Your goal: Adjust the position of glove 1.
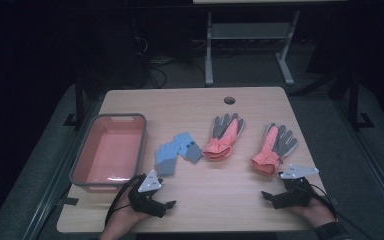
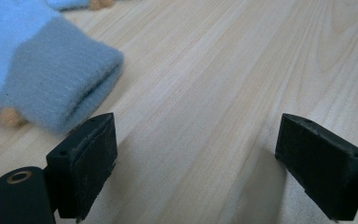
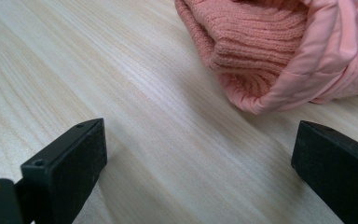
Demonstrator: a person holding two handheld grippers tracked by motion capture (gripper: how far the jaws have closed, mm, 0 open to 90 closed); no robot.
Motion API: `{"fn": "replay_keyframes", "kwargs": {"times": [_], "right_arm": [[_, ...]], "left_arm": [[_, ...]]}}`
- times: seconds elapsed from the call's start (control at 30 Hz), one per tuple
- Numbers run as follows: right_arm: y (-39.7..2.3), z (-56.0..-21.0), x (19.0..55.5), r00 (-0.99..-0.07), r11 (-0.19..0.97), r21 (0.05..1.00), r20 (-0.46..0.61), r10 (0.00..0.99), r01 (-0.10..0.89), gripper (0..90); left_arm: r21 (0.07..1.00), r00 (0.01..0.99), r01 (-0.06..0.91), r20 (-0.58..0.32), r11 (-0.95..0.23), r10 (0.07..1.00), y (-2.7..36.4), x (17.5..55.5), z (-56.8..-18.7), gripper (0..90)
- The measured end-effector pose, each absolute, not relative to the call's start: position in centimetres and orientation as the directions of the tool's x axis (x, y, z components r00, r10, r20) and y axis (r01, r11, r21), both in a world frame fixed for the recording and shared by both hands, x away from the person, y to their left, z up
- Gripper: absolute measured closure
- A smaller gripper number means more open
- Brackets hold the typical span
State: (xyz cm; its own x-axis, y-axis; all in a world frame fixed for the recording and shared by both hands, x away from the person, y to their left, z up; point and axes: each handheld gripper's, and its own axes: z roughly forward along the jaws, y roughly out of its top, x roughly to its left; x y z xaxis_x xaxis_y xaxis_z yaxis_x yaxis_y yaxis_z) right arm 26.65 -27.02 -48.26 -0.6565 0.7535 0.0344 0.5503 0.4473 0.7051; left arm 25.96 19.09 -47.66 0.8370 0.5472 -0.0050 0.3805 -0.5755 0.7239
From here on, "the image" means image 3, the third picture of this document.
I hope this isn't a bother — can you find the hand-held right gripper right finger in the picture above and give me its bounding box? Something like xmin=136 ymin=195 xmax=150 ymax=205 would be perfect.
xmin=290 ymin=119 xmax=358 ymax=224

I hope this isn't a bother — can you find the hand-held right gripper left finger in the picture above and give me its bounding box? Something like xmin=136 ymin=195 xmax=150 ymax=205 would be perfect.
xmin=14 ymin=118 xmax=108 ymax=224

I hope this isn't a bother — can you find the pink padded jacket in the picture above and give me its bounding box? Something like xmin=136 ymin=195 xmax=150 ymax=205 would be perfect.
xmin=173 ymin=0 xmax=358 ymax=116

